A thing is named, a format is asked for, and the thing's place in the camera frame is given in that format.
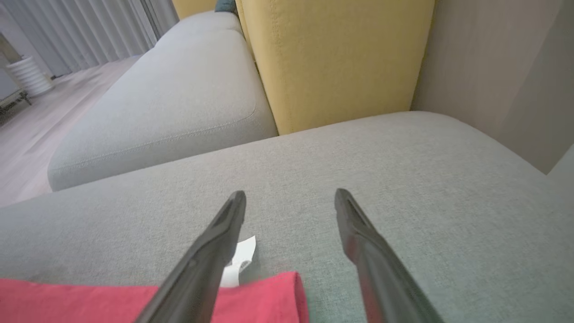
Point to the teal cloth item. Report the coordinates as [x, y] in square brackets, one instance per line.
[225, 5]

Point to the large grey sofa seat cushion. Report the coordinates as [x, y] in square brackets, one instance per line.
[426, 179]

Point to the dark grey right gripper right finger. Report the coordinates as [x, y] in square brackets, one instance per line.
[385, 278]

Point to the small yellow sofa back cushion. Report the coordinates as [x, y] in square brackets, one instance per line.
[193, 6]

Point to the red and white t-shirt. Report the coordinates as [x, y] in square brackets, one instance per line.
[89, 303]

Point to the grey pleated curtain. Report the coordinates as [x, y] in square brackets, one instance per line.
[89, 31]

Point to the big yellow sofa back cushion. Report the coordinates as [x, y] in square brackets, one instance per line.
[341, 58]

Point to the long grey sofa seat cushion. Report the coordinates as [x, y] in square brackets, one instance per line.
[179, 98]

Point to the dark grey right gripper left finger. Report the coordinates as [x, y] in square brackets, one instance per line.
[197, 278]

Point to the white ribbed pot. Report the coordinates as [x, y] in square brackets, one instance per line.
[30, 76]

